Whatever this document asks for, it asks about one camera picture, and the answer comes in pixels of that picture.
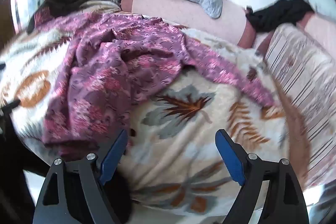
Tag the purple floral garment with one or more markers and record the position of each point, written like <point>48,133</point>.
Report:
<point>105,77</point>

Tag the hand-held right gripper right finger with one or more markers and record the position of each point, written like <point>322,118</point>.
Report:
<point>231,158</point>

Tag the leaf print fleece blanket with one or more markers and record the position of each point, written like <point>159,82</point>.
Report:
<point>183,140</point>

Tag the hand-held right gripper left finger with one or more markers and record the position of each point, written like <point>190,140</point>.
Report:
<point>113,158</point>

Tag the striped beige cushion cover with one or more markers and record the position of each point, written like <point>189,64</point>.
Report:
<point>302,74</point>

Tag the grey striped blanket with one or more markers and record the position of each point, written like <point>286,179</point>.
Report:
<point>99,5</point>

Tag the black cloth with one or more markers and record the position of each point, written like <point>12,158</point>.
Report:
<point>278,16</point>

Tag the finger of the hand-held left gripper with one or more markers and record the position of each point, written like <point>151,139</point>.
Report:
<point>10,105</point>

